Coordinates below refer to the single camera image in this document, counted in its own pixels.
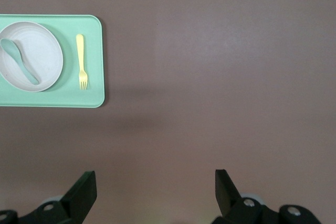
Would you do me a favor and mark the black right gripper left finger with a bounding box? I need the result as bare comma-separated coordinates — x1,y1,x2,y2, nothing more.
0,170,98,224

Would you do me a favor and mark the green plastic spoon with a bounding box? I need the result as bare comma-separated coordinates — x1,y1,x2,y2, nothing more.
0,38,41,86

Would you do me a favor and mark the brown table cover mat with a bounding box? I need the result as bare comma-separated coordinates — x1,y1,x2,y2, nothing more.
0,0,336,224

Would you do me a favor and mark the yellow plastic fork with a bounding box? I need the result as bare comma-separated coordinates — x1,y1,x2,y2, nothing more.
76,34,89,91

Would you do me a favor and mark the round beige plate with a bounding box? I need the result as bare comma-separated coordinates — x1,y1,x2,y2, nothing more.
0,21,64,93

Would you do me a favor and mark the light green rectangular tray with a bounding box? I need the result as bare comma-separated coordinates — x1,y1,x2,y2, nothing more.
0,14,107,110

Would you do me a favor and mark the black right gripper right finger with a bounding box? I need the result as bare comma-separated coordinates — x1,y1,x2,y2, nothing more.
215,168,324,224

